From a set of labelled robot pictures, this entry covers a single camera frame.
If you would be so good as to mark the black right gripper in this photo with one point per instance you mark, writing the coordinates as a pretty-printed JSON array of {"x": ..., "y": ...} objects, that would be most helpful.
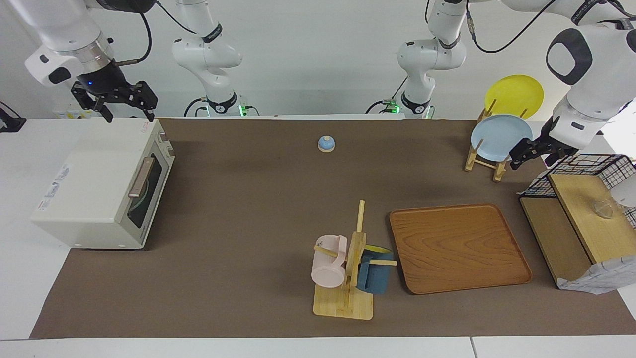
[{"x": 107, "y": 82}]

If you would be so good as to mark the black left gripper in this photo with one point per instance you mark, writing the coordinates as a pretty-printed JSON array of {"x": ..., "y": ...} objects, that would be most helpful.
[{"x": 551, "y": 141}]

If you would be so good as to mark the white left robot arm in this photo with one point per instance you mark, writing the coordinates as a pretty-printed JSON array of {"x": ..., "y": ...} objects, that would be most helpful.
[{"x": 432, "y": 54}]

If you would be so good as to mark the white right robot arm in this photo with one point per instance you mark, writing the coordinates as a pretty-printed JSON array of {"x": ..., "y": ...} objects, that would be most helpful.
[{"x": 208, "y": 54}]

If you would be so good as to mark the white toaster oven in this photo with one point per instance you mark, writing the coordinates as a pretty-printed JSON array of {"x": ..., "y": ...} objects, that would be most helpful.
[{"x": 89, "y": 184}]

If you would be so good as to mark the wooden plate rack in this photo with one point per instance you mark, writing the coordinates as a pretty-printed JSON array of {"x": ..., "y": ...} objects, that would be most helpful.
[{"x": 499, "y": 169}]

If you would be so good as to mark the light blue plate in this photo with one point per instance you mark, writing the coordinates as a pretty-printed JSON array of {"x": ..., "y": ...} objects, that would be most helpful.
[{"x": 499, "y": 136}]

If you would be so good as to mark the white box with labels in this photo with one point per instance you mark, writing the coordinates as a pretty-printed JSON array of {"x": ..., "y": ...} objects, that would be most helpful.
[{"x": 67, "y": 113}]

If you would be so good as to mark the yellow plate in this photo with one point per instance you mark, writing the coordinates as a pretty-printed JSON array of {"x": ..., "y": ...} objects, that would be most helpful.
[{"x": 516, "y": 94}]

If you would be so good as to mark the wooden two-tier shelf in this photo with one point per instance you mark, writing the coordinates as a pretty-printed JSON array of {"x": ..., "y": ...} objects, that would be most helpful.
[{"x": 581, "y": 219}]

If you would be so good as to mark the clear glass cup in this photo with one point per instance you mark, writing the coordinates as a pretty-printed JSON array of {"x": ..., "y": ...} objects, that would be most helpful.
[{"x": 603, "y": 210}]

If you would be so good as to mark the white rounded object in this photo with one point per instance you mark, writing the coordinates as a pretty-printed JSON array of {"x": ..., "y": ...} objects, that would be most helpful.
[{"x": 625, "y": 194}]

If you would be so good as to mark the brown wooden tray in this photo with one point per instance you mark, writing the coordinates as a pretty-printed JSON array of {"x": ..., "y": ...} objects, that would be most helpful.
[{"x": 459, "y": 248}]

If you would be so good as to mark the white crumpled cloth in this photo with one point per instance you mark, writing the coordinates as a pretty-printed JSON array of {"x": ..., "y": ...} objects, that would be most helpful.
[{"x": 606, "y": 278}]

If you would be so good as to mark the brown table mat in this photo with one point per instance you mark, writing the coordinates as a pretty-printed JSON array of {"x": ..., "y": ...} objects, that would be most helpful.
[{"x": 248, "y": 248}]

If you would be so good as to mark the blue mug yellow inside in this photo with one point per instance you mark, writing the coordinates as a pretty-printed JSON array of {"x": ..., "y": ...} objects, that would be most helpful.
[{"x": 375, "y": 278}]

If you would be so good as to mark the small blue dome bell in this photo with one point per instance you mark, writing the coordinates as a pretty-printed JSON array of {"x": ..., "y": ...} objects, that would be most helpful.
[{"x": 326, "y": 143}]

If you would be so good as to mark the pink mug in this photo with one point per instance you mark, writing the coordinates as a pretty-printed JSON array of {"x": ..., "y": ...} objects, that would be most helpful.
[{"x": 328, "y": 266}]

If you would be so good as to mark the wooden mug rack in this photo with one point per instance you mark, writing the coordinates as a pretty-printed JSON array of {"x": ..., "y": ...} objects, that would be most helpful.
[{"x": 343, "y": 301}]

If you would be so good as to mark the black clamp mount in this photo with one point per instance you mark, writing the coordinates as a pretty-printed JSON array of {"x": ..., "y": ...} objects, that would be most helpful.
[{"x": 10, "y": 122}]

